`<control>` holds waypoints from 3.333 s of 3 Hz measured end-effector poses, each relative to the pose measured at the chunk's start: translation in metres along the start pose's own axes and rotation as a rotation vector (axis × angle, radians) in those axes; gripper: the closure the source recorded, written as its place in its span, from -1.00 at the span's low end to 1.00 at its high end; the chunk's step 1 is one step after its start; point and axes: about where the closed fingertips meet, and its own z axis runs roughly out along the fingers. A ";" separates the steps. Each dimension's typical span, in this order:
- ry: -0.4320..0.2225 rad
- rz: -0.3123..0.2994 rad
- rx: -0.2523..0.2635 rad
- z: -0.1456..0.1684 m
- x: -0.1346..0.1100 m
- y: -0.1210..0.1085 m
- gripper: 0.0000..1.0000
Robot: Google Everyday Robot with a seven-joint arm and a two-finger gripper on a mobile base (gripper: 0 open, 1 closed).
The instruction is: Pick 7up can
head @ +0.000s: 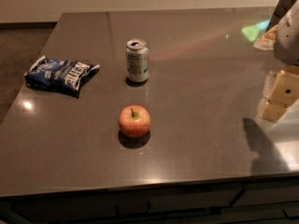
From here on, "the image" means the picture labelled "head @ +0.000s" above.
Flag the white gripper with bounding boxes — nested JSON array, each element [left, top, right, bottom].
[[257, 0, 299, 122]]

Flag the silver green 7up can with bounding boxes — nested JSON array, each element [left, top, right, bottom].
[[126, 38, 149, 83]]

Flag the snack packet at edge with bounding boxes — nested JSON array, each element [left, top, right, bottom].
[[253, 25, 278, 50]]

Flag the dark cabinet drawers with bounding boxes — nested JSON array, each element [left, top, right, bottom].
[[0, 179, 299, 224]]

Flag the red apple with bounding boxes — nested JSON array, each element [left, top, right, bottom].
[[118, 105, 151, 138]]

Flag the blue kettle chips bag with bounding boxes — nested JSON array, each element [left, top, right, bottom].
[[24, 55, 100, 96]]

